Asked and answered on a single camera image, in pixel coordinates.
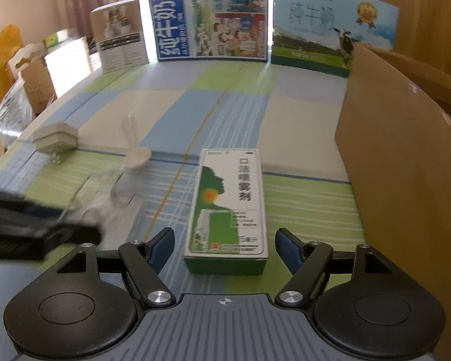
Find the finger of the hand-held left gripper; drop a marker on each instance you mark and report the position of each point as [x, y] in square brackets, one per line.
[22, 201]
[30, 237]

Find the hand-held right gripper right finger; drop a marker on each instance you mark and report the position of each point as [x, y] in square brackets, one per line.
[288, 250]

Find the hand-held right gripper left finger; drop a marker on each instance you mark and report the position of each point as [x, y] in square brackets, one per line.
[161, 250]

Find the green and white box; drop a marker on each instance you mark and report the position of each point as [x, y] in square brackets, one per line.
[229, 203]

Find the large cardboard box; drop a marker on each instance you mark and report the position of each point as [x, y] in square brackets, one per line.
[406, 180]

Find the checked cloth desktop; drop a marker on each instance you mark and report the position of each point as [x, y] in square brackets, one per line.
[293, 120]

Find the white power adapter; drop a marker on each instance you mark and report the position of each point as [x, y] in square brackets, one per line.
[56, 139]

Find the clear plastic bag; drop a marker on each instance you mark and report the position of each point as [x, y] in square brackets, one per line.
[13, 116]

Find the small brown cardboard box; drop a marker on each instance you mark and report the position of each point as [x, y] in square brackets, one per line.
[34, 79]

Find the yellow bag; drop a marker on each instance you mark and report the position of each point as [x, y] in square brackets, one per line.
[0, 60]

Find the small white product box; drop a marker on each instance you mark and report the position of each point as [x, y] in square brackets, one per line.
[122, 34]

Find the green cow print milk box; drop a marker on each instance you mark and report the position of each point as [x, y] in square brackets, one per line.
[323, 30]

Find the blue milk carton box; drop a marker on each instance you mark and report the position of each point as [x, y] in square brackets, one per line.
[206, 15]

